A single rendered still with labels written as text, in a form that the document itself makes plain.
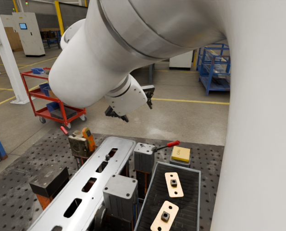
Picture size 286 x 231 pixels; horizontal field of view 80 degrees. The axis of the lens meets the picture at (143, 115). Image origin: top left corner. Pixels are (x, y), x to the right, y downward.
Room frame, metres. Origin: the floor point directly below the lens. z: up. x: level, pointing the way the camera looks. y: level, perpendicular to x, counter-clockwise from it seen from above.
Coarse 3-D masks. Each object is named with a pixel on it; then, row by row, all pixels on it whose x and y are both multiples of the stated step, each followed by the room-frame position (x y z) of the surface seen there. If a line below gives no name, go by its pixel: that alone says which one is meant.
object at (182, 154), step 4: (176, 148) 0.50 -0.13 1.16; (180, 148) 0.50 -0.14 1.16; (184, 148) 0.50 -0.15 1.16; (172, 152) 0.48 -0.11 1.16; (176, 152) 0.48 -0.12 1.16; (180, 152) 0.48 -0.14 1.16; (184, 152) 0.48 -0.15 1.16; (188, 152) 0.48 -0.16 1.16; (172, 156) 0.46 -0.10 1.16; (176, 156) 0.46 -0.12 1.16; (180, 156) 0.46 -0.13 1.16; (184, 156) 0.46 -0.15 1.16; (188, 156) 0.46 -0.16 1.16; (184, 160) 0.45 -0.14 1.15; (188, 160) 0.44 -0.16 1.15
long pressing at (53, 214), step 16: (112, 144) 0.73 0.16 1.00; (128, 144) 0.73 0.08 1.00; (96, 160) 0.61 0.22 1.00; (112, 160) 0.61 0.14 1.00; (80, 176) 0.51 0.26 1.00; (96, 176) 0.51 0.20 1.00; (64, 192) 0.43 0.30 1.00; (80, 192) 0.43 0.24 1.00; (96, 192) 0.43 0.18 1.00; (48, 208) 0.37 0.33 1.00; (64, 208) 0.37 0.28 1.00; (80, 208) 0.37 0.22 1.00; (96, 208) 0.37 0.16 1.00; (32, 224) 0.32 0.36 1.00; (48, 224) 0.32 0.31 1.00; (64, 224) 0.32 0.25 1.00; (80, 224) 0.32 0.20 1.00
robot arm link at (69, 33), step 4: (80, 20) 0.37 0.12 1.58; (84, 20) 0.36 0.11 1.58; (72, 24) 0.37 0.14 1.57; (76, 24) 0.36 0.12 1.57; (80, 24) 0.36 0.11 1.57; (68, 28) 0.36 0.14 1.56; (72, 28) 0.35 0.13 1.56; (76, 28) 0.35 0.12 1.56; (68, 32) 0.35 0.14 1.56; (72, 32) 0.34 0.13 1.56; (76, 32) 0.34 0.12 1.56; (64, 36) 0.35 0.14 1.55; (68, 36) 0.34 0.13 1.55; (72, 36) 0.33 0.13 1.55; (64, 40) 0.34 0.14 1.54; (68, 40) 0.33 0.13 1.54; (60, 44) 0.34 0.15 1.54; (64, 44) 0.33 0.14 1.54; (124, 80) 0.39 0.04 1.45; (120, 84) 0.38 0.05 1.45
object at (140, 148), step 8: (144, 144) 0.65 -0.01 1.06; (136, 152) 0.60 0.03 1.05; (144, 152) 0.60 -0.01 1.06; (152, 152) 0.60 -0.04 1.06; (136, 160) 0.60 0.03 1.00; (144, 160) 0.59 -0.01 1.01; (152, 160) 0.61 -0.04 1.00; (136, 168) 0.60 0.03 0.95; (144, 168) 0.59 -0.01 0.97; (152, 168) 0.61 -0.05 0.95; (136, 176) 0.61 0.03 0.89; (144, 176) 0.60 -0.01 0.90; (144, 184) 0.60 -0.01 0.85; (144, 192) 0.59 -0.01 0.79
